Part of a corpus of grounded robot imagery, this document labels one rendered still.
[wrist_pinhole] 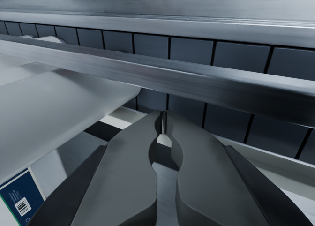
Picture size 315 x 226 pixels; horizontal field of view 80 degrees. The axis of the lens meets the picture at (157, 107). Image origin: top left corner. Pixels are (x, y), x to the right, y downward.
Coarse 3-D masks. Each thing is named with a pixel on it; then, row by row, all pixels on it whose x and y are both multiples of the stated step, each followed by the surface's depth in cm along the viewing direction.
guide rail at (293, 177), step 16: (112, 112) 19; (128, 112) 19; (224, 144) 15; (256, 160) 14; (272, 160) 14; (288, 160) 14; (272, 176) 13; (288, 176) 12; (304, 176) 12; (304, 192) 12
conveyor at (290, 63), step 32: (0, 32) 29; (32, 32) 25; (64, 32) 22; (96, 32) 20; (128, 32) 22; (224, 64) 15; (256, 64) 14; (288, 64) 13; (160, 96) 19; (224, 128) 17; (256, 128) 16; (288, 128) 14
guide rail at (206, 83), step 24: (0, 48) 14; (24, 48) 13; (48, 48) 11; (72, 48) 11; (96, 48) 11; (96, 72) 10; (120, 72) 9; (144, 72) 9; (168, 72) 8; (192, 72) 7; (216, 72) 7; (240, 72) 7; (192, 96) 8; (216, 96) 7; (240, 96) 7; (264, 96) 6; (288, 96) 6; (312, 96) 6; (288, 120) 6; (312, 120) 6
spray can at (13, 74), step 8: (24, 64) 17; (32, 64) 16; (40, 64) 17; (0, 72) 15; (8, 72) 15; (16, 72) 15; (24, 72) 15; (32, 72) 16; (40, 72) 16; (0, 80) 14; (8, 80) 14; (16, 80) 15
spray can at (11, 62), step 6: (48, 36) 22; (54, 36) 23; (60, 42) 22; (0, 54) 17; (0, 60) 17; (6, 60) 17; (12, 60) 18; (18, 60) 18; (24, 60) 19; (0, 66) 17; (6, 66) 17; (12, 66) 18
